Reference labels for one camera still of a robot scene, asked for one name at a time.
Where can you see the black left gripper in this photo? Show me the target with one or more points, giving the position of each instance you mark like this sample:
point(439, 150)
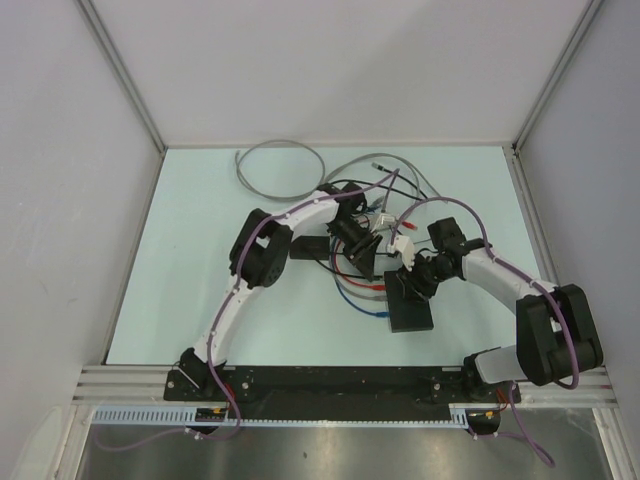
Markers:
point(361, 252)

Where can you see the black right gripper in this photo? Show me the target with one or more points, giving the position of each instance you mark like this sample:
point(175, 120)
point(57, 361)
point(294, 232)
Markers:
point(412, 282)

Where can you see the black Mercury network switch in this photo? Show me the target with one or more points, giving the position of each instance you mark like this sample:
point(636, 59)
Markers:
point(408, 309)

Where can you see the small black adapter box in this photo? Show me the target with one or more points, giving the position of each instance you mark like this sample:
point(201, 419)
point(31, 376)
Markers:
point(310, 247)

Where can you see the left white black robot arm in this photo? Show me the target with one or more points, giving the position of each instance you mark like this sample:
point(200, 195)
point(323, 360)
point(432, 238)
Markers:
point(257, 260)

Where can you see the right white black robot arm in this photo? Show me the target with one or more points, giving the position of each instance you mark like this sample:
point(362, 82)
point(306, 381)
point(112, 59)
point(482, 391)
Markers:
point(555, 334)

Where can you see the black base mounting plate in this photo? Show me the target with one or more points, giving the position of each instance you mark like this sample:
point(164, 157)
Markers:
point(362, 386)

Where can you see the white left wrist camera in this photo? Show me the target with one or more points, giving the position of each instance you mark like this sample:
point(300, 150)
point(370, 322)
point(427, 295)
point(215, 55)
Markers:
point(382, 222)

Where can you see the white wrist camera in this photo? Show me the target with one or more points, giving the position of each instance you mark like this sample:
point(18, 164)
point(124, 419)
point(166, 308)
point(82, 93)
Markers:
point(382, 222)
point(405, 248)

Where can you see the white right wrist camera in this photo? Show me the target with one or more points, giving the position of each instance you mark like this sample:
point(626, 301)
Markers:
point(405, 248)

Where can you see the right aluminium corner post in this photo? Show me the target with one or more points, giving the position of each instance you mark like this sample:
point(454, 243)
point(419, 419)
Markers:
point(567, 55)

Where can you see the aluminium corner post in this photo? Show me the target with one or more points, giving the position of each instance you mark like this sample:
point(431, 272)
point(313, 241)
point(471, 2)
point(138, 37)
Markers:
point(115, 61)
point(567, 55)

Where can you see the aluminium front frame rail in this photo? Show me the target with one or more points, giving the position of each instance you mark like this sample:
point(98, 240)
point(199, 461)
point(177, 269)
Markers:
point(138, 385)

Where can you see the white slotted cable duct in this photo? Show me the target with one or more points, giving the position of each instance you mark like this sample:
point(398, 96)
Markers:
point(385, 413)

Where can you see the left aluminium corner post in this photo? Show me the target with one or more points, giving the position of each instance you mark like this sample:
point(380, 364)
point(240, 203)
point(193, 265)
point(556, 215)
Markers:
point(115, 61)

